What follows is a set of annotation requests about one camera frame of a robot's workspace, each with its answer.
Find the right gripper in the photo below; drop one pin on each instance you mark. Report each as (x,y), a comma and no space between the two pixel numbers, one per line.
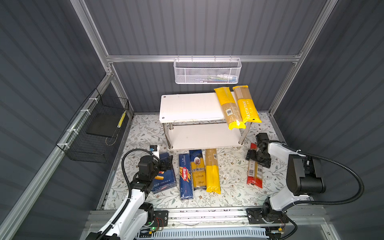
(251,154)

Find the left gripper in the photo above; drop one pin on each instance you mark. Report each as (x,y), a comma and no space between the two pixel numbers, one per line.
(163,167)

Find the red yellow spaghetti bag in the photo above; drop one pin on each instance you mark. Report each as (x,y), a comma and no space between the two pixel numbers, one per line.
(255,172)

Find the blue yellow spaghetti bag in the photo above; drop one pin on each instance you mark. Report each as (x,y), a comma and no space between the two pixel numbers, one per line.
(198,169)

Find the yellow Pastatime spaghetti bag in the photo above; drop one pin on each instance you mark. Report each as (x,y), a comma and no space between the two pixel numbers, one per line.
(246,105)

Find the yellow barcode spaghetti bag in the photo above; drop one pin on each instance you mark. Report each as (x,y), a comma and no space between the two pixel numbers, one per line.
(230,109)

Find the yellow clear spaghetti bag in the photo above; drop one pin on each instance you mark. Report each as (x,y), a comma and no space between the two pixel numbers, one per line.
(212,172)

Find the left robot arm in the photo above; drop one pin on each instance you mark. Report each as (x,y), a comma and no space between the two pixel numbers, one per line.
(135,217)

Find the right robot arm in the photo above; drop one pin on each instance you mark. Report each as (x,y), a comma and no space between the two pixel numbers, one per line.
(304,178)

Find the blue Barilla pasta box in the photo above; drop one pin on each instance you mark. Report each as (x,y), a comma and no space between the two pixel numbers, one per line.
(167,179)

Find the white two-tier shelf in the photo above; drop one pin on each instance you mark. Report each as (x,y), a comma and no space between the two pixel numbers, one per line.
(193,121)

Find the blue Barilla spaghetti box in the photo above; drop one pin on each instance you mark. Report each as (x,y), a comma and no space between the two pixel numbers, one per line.
(186,181)

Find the yellow brush in basket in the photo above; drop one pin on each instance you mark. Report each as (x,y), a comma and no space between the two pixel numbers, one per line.
(121,119)

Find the items in white basket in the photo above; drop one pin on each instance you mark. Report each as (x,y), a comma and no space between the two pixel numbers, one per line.
(219,79)

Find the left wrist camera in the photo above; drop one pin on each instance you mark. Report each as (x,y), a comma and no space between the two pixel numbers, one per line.
(154,149)

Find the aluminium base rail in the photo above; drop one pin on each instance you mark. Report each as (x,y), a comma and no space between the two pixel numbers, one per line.
(216,217)

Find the black wire basket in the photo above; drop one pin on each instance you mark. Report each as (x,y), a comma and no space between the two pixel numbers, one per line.
(94,136)

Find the white wire mesh basket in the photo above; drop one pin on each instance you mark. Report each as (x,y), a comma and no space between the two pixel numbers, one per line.
(187,70)

